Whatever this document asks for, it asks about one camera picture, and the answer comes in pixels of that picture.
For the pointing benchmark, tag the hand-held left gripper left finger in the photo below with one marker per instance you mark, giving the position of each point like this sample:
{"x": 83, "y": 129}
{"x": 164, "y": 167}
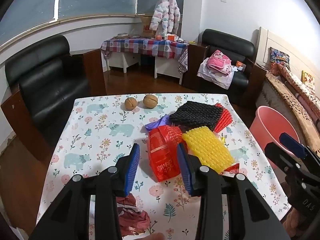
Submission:
{"x": 133, "y": 165}

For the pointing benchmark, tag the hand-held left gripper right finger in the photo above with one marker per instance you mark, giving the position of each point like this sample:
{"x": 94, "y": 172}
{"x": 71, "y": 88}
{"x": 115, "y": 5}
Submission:
{"x": 183, "y": 166}

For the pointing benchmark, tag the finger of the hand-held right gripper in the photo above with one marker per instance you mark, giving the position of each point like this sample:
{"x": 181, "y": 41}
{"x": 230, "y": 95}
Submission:
{"x": 280, "y": 156}
{"x": 292, "y": 143}

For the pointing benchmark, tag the red plastic wrapper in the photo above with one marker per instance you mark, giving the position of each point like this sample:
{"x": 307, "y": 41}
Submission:
{"x": 162, "y": 152}

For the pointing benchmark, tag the yellow foam fruit net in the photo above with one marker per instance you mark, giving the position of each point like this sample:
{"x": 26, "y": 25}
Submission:
{"x": 207, "y": 147}

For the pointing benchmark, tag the pink plastic bucket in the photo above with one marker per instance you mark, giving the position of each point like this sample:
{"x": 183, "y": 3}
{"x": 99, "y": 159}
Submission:
{"x": 262, "y": 127}

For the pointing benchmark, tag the purple face mask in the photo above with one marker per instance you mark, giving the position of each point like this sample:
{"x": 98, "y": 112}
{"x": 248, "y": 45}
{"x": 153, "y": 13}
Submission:
{"x": 160, "y": 123}

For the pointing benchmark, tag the black foam fruit net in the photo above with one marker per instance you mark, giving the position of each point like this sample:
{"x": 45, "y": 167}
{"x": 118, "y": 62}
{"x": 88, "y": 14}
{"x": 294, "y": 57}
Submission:
{"x": 195, "y": 115}

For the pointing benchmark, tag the red foam fruit net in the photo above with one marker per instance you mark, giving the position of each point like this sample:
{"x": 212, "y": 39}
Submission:
{"x": 224, "y": 120}

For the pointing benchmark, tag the brown cloth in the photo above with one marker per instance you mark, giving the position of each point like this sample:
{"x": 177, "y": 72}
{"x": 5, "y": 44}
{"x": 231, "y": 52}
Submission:
{"x": 292, "y": 222}

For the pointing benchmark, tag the brown floral blanket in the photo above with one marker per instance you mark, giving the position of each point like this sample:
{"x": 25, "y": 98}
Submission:
{"x": 292, "y": 102}

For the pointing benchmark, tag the floral bear tablecloth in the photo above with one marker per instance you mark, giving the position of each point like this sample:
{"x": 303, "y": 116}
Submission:
{"x": 100, "y": 140}

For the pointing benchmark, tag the crumpled dark red wrapper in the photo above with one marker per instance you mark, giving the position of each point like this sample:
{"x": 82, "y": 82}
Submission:
{"x": 132, "y": 215}

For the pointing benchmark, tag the dotted patchwork quilt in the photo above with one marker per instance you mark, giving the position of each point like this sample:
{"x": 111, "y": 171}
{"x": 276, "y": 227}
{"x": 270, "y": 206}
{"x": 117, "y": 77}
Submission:
{"x": 300, "y": 87}

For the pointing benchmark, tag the small walnut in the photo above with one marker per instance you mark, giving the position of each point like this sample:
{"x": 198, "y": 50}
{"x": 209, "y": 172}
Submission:
{"x": 130, "y": 104}

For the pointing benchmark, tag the large walnut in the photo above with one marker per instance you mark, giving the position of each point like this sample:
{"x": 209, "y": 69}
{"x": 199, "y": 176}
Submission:
{"x": 150, "y": 101}

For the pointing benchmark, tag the yellow patterned pillow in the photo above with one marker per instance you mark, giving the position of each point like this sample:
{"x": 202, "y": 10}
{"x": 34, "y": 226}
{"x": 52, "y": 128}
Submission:
{"x": 308, "y": 79}

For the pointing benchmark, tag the colourful cartoon pillow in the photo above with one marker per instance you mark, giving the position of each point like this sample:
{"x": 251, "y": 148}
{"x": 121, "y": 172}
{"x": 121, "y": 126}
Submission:
{"x": 278, "y": 60}

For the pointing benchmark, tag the small orange box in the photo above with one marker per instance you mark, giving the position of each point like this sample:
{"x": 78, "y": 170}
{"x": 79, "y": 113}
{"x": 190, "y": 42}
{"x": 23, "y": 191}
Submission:
{"x": 241, "y": 65}

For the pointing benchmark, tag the white desk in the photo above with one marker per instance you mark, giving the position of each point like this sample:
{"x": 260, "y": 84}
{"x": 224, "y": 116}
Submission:
{"x": 165, "y": 66}

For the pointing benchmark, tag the bed with cream headboard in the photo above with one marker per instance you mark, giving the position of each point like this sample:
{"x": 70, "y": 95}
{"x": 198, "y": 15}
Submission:
{"x": 265, "y": 42}

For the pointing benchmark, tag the pink folded clothing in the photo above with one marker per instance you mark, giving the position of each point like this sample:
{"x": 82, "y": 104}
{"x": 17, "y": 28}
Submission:
{"x": 217, "y": 61}

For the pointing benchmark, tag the plaid tablecloth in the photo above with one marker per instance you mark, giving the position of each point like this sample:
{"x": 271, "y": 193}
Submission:
{"x": 140, "y": 46}

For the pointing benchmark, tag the black armchair with wooden sides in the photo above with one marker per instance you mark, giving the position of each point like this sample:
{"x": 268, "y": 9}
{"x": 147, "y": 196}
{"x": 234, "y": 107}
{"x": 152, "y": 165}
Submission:
{"x": 225, "y": 42}
{"x": 45, "y": 80}

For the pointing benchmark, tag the flat book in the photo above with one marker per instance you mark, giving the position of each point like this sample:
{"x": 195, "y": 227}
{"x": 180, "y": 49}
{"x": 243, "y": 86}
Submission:
{"x": 122, "y": 36}

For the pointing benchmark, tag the orange white box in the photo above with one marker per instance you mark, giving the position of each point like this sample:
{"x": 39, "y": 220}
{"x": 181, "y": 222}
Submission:
{"x": 171, "y": 37}

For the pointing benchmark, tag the orange fruit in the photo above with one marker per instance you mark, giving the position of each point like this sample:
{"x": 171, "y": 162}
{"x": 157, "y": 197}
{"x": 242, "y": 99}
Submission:
{"x": 158, "y": 37}

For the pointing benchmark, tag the white patterned puffer jacket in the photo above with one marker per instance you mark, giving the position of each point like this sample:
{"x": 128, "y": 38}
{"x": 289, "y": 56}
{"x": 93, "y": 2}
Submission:
{"x": 166, "y": 12}

